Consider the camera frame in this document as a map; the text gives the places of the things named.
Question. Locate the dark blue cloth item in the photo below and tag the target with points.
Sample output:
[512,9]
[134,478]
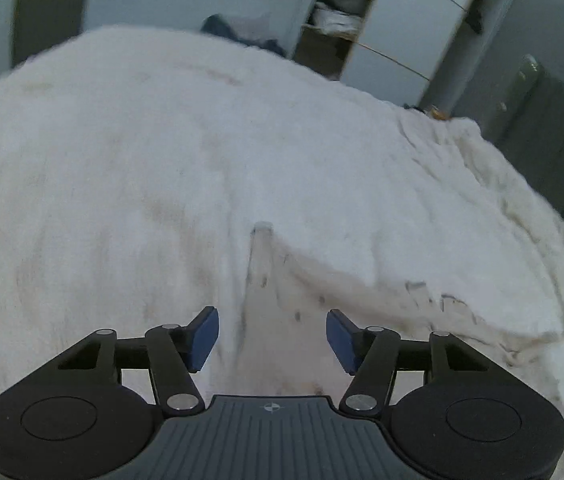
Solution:
[250,31]

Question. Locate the white garment with dark specks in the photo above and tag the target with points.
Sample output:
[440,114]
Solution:
[274,342]

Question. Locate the white folded clothes on shelf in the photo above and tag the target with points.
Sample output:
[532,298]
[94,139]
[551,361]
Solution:
[338,17]

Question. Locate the white fluffy bed blanket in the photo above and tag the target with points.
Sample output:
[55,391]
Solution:
[135,162]

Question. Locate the white wardrobe with open shelves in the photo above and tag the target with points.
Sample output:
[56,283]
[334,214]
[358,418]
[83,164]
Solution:
[409,52]

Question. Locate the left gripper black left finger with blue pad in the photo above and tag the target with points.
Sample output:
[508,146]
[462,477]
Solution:
[176,352]

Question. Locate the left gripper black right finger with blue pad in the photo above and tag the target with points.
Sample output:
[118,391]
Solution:
[369,355]

